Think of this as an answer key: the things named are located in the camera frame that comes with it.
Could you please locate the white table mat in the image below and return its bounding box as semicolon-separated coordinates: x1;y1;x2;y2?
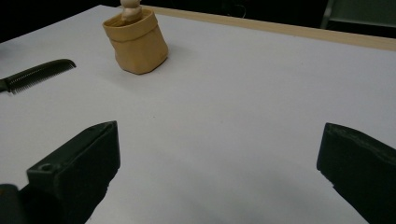
0;4;396;224

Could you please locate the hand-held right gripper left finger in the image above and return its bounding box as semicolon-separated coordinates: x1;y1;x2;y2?
19;120;121;224

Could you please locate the grey metal stand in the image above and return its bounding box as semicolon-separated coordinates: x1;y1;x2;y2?
320;0;396;31

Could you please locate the dark brown comb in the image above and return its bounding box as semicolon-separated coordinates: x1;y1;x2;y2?
0;58;78;95

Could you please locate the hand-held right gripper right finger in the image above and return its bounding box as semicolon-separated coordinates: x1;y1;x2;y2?
316;122;396;224

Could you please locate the pale wooden brush handle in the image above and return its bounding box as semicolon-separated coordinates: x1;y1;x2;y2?
120;0;144;22

